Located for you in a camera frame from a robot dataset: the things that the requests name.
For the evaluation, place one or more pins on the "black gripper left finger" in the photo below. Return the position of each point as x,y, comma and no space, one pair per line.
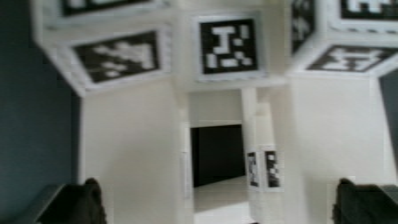
69,205

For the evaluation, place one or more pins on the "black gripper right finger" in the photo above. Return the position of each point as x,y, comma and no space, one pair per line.
367,204

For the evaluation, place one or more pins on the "white chair back frame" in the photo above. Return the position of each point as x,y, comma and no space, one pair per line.
312,116

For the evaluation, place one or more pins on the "white tagged leg block front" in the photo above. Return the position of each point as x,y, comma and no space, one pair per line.
266,185

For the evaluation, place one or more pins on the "small white tagged cube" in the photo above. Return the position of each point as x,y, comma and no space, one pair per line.
344,37
106,38

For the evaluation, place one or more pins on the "white chair seat block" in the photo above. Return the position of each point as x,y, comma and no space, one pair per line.
230,37

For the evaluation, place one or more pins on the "white front fence rail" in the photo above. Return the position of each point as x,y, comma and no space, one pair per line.
221,203

